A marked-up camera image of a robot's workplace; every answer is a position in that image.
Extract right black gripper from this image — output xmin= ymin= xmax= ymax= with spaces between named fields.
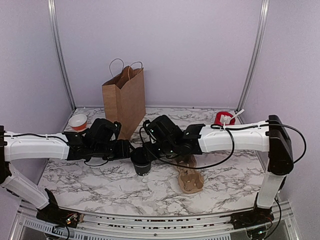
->
xmin=141 ymin=141 xmax=177 ymax=162

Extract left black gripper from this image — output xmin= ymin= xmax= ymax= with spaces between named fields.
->
xmin=91 ymin=138 xmax=136 ymax=161

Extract black plastic cup lid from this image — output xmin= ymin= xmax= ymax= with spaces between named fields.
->
xmin=130 ymin=147 xmax=151 ymax=166

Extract black paper coffee cup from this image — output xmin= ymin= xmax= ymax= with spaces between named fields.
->
xmin=133 ymin=162 xmax=152 ymax=176

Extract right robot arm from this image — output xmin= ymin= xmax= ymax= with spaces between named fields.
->
xmin=142 ymin=115 xmax=294 ymax=230

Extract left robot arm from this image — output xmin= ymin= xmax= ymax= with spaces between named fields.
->
xmin=0 ymin=118 xmax=133 ymax=228

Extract cardboard cup carrier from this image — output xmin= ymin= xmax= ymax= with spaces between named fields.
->
xmin=172 ymin=155 xmax=204 ymax=194

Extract orange white bowl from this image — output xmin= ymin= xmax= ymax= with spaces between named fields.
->
xmin=68 ymin=114 xmax=88 ymax=132

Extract red cylindrical container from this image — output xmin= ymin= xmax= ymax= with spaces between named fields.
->
xmin=214 ymin=111 xmax=236 ymax=126

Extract brown paper bag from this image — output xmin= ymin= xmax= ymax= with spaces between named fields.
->
xmin=102 ymin=61 xmax=146 ymax=140

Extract sugar packets in container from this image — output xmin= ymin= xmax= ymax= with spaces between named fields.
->
xmin=220 ymin=114 xmax=232 ymax=125

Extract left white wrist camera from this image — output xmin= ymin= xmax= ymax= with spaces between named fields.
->
xmin=113 ymin=121 xmax=122 ymax=137

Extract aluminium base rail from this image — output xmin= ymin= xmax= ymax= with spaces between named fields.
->
xmin=8 ymin=201 xmax=302 ymax=240

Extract left aluminium frame post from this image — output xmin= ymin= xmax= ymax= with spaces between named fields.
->
xmin=47 ymin=0 xmax=77 ymax=112

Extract aluminium frame post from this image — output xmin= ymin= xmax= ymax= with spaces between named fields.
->
xmin=47 ymin=0 xmax=77 ymax=112
xmin=236 ymin=0 xmax=270 ymax=111

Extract right aluminium frame post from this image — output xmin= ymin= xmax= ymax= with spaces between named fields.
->
xmin=236 ymin=0 xmax=270 ymax=111

